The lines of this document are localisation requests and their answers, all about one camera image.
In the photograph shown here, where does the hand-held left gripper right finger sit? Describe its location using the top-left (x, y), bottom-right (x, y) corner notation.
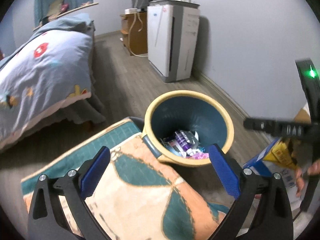
top-left (207, 144), bottom-right (294, 240)

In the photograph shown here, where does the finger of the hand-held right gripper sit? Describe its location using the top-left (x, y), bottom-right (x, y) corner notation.
top-left (243, 116), bottom-right (277, 137)

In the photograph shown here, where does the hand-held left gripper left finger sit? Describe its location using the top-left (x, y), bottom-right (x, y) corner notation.
top-left (27, 145), bottom-right (112, 240)

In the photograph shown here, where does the pink wrapper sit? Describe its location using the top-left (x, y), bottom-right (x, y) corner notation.
top-left (188, 152), bottom-right (209, 160)

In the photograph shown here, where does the white red wrapper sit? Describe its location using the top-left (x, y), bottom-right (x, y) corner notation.
top-left (162, 137), bottom-right (187, 156)

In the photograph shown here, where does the yellow blue waste bin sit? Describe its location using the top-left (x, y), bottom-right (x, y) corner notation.
top-left (141, 90), bottom-right (235, 167)

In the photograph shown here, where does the person's right hand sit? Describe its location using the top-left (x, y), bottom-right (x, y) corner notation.
top-left (294, 159), bottom-right (320, 198)

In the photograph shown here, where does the cardboard box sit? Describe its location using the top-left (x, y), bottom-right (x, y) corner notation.
top-left (292, 102), bottom-right (313, 123)

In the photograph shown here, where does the yellow snack bag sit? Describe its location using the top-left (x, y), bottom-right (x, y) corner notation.
top-left (264, 139), bottom-right (299, 172)

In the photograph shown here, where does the blue white strawberry box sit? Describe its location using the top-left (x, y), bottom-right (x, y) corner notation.
top-left (242, 137), bottom-right (308, 209)

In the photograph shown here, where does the patterned teal orange mat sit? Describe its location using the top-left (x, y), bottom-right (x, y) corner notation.
top-left (21, 117), bottom-right (230, 240)

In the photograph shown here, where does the wooden bed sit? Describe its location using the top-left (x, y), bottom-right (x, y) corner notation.
top-left (0, 12), bottom-right (106, 153)

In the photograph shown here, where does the white air purifier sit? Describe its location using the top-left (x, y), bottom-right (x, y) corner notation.
top-left (147, 1), bottom-right (200, 83)

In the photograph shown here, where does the wooden cabinet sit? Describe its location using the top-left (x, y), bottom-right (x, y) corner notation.
top-left (120, 11), bottom-right (149, 56)

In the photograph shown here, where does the window sill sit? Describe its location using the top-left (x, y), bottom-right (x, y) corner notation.
top-left (32, 2), bottom-right (99, 32)

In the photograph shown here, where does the olive pillow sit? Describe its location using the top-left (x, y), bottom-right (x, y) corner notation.
top-left (47, 0), bottom-right (66, 18)

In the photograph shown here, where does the white cable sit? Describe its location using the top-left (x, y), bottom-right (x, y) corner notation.
top-left (128, 12), bottom-right (149, 57)

